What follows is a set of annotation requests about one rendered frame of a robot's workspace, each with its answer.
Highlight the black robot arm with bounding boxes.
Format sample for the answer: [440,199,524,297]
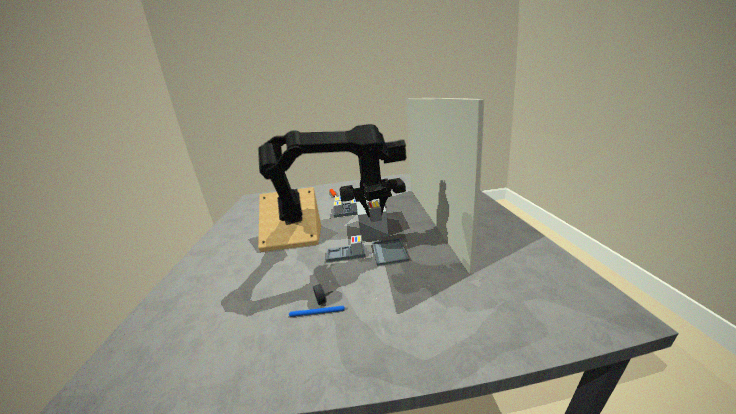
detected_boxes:
[258,124,407,225]

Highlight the blue rod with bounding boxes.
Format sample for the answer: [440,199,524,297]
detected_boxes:
[289,305,344,317]

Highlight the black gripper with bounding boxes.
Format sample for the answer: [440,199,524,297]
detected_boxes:
[340,165,406,217]

